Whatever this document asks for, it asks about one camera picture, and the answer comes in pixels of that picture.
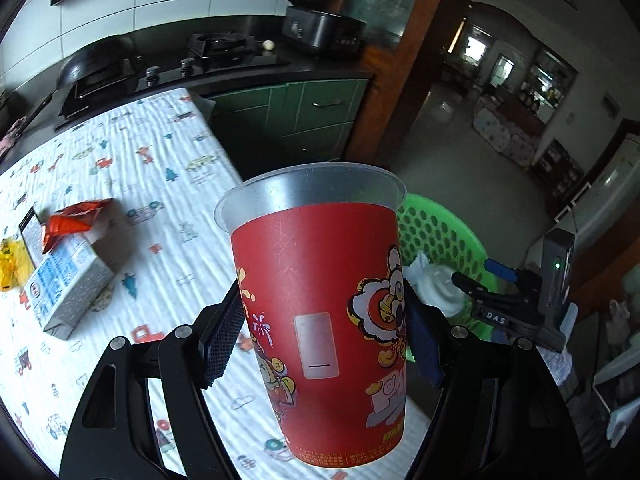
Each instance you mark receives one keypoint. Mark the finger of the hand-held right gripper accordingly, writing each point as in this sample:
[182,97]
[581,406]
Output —
[502,270]
[500,315]

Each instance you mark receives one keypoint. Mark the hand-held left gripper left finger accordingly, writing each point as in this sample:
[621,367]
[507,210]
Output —
[222,345]

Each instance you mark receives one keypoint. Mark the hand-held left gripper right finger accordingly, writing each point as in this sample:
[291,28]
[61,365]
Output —
[425,350]

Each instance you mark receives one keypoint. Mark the green plastic basket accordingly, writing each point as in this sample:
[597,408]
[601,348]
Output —
[440,220]

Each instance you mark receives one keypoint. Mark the red printed plastic cup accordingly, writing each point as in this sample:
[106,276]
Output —
[320,280]

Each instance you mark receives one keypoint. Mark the plush toy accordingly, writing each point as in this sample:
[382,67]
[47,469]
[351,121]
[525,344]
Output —
[618,317]

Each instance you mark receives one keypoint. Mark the white crumpled tissue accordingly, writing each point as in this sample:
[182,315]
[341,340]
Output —
[416,264]

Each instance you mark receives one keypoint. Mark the white refrigerator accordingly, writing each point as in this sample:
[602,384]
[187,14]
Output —
[620,175]

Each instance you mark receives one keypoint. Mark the printed fabric storage box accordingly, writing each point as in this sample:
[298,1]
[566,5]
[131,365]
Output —
[505,130]

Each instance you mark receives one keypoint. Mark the grey blue milk carton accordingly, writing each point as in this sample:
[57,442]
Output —
[60,285]

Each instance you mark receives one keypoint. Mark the wooden display cabinet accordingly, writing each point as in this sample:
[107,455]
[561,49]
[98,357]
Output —
[547,80]

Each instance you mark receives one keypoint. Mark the orange snack packet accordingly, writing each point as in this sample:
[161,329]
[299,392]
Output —
[70,222]

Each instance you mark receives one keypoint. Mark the black sachet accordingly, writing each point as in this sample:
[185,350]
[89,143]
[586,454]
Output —
[29,230]

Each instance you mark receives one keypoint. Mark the yellow wrapper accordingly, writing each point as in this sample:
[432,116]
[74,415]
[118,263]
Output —
[10,265]

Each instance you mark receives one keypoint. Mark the green kitchen cabinet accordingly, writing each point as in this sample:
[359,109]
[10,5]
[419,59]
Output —
[320,115]

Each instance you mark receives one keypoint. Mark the wooden glass door cabinet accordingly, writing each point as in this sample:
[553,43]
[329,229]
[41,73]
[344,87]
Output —
[440,20]

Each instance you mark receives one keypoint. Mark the pink cloth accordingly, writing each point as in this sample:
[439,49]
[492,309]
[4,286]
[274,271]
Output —
[10,140]

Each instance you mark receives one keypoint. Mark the black gas stove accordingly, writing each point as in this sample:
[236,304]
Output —
[220,47]

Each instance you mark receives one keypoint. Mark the black rice cooker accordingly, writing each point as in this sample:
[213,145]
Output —
[320,30]

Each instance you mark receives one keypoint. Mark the white egg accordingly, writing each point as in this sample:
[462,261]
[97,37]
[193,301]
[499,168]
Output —
[269,46]

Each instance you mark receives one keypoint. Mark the black wok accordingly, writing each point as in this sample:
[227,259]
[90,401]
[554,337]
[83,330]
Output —
[95,62]

